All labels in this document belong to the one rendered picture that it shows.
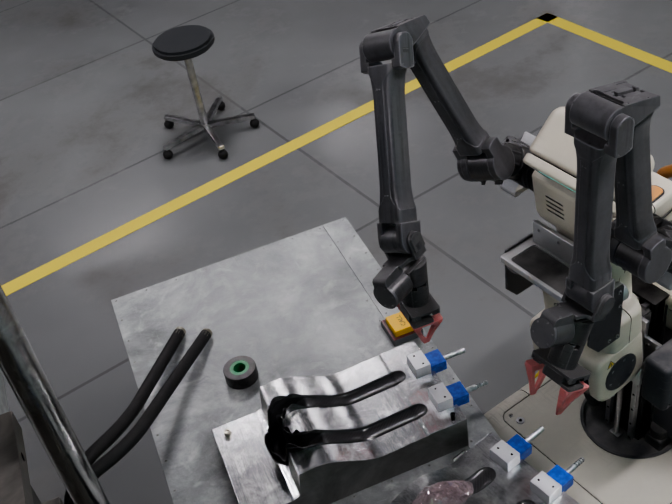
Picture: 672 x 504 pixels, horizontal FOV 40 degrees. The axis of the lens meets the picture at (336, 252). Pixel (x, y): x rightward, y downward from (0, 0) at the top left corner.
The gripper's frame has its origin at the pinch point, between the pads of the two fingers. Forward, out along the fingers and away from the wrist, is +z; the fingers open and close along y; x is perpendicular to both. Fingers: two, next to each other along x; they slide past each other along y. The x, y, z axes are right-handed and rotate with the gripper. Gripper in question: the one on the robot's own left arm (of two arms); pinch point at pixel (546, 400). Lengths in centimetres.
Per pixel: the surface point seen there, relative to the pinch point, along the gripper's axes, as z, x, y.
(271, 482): 33, -37, -31
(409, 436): 18.9, -13.7, -18.7
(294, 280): 20, 3, -86
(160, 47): 17, 68, -290
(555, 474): 13.4, 1.5, 6.9
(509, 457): 14.2, -3.1, -1.3
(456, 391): 11.0, -1.6, -19.9
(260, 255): 21, 2, -101
